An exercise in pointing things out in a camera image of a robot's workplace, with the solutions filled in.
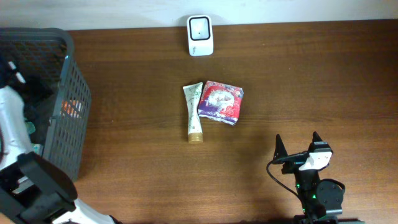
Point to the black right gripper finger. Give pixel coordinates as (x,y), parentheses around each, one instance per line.
(280,151)
(316,139)

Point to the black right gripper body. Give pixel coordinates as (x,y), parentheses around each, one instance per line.
(292,165)

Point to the red purple tissue pack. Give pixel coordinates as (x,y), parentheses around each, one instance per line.
(221,102)

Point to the white Pantene tube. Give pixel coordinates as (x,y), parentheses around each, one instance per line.
(192,95)

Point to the orange tissue pack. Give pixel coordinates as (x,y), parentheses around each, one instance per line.
(72,108)

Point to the green wipes pack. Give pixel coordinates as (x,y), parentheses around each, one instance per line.
(30,127)

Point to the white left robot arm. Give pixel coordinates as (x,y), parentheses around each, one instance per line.
(32,189)

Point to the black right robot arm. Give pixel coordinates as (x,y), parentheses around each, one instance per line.
(321,199)

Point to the white barcode scanner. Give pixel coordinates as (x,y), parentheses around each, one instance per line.
(200,35)

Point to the grey plastic basket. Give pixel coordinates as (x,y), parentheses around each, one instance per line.
(57,97)

